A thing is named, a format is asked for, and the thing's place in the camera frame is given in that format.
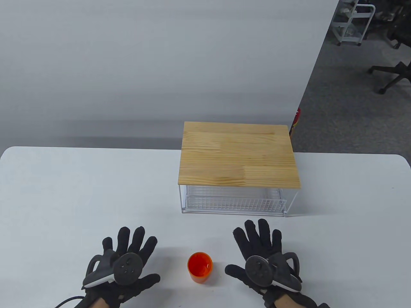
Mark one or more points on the person's left hand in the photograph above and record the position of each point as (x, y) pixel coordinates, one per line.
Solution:
(135, 242)

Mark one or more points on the person's right hand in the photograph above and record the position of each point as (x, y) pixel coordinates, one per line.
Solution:
(260, 240)

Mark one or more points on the white mesh sliding drawer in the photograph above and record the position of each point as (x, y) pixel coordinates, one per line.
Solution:
(237, 203)

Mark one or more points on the orange plastic cup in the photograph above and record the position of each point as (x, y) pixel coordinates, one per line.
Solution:
(199, 276)

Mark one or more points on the person's left forearm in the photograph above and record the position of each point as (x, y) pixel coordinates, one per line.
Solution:
(102, 304)

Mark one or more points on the black left hand controller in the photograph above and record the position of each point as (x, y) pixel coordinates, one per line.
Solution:
(128, 268)

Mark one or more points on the black hand controller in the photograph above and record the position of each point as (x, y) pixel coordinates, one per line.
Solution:
(258, 271)
(128, 268)

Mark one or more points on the black right hand controller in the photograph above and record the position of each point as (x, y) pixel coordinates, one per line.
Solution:
(258, 271)

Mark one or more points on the red fire extinguisher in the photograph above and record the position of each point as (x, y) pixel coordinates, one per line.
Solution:
(294, 123)

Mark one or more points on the black office chair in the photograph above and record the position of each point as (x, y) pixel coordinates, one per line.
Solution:
(396, 22)
(398, 72)

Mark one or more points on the white utility cart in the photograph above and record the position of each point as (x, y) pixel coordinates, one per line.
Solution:
(350, 35)

